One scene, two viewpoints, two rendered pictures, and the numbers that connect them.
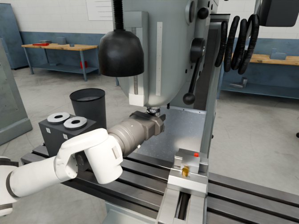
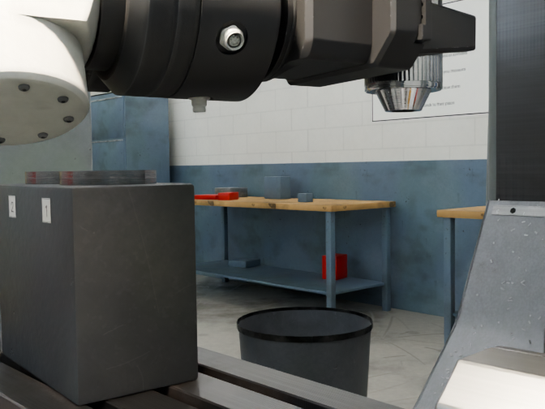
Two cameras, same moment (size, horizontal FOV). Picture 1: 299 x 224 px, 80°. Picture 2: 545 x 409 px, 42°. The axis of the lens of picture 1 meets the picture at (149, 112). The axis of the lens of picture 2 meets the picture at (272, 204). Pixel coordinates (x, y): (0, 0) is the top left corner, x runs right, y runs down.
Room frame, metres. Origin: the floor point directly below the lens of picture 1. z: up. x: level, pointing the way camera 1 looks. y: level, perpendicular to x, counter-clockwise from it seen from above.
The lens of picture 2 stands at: (0.11, -0.13, 1.16)
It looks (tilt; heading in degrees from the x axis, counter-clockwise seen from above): 3 degrees down; 27
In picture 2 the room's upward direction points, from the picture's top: 1 degrees counter-clockwise
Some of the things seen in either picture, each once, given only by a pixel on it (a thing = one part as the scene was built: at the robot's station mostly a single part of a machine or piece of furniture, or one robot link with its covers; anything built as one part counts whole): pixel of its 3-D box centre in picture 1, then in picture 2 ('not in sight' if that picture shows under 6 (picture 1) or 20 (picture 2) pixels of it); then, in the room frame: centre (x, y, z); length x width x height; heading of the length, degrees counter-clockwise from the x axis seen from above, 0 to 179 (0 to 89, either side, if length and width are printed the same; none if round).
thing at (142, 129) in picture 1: (136, 130); (271, 26); (0.46, 0.04, 1.24); 0.13 x 0.12 x 0.10; 56
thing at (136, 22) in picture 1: (138, 62); not in sight; (0.43, 0.03, 1.44); 0.04 x 0.04 x 0.21; 69
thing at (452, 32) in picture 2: (160, 120); (436, 27); (0.51, -0.04, 1.24); 0.06 x 0.02 x 0.03; 146
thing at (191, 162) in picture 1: (189, 166); not in sight; (0.48, -0.14, 1.07); 0.06 x 0.05 x 0.06; 72
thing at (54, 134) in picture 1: (71, 138); (90, 269); (0.66, 0.35, 1.06); 0.22 x 0.12 x 0.20; 64
